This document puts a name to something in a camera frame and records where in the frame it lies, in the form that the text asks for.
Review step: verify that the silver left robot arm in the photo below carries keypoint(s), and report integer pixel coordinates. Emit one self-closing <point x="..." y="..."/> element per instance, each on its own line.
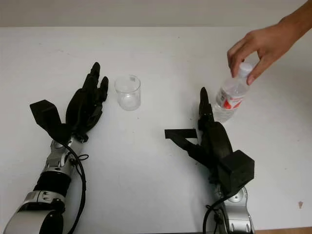
<point x="24" y="214"/>

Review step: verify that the person's bare forearm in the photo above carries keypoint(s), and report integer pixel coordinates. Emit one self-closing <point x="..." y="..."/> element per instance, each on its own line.
<point x="301" y="25"/>

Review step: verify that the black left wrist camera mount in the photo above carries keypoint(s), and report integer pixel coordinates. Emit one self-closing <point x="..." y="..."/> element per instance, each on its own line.
<point x="47" y="113"/>

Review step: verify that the clear glass cup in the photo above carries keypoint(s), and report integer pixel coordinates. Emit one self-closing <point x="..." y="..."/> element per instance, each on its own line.
<point x="128" y="95"/>

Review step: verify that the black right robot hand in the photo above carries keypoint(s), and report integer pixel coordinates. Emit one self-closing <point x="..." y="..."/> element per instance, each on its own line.
<point x="217" y="141"/>

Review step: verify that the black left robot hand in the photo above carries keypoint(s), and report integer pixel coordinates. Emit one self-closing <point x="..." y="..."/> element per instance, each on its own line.
<point x="83" y="107"/>

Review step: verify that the clear plastic water bottle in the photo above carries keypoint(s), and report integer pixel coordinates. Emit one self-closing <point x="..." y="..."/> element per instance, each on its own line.
<point x="230" y="98"/>

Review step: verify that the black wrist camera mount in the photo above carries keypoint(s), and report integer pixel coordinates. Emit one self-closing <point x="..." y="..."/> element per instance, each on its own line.
<point x="237" y="170"/>
<point x="47" y="113"/>

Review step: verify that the person's bare hand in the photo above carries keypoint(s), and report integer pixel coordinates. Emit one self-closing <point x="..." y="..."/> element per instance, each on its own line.
<point x="265" y="41"/>

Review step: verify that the black tape rectangle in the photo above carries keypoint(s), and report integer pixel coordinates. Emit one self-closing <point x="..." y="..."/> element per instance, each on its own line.
<point x="179" y="133"/>

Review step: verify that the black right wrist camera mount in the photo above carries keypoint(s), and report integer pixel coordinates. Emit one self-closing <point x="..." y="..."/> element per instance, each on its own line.
<point x="237" y="170"/>

